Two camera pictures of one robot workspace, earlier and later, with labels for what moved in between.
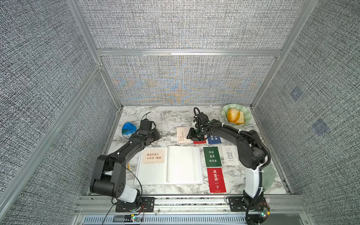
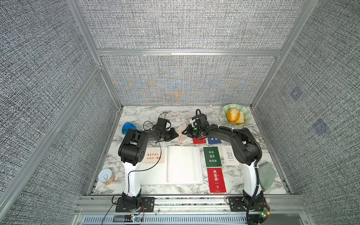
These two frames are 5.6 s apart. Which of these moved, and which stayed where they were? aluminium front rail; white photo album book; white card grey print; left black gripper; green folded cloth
Moved: left black gripper
Stayed: aluminium front rail; white card grey print; white photo album book; green folded cloth
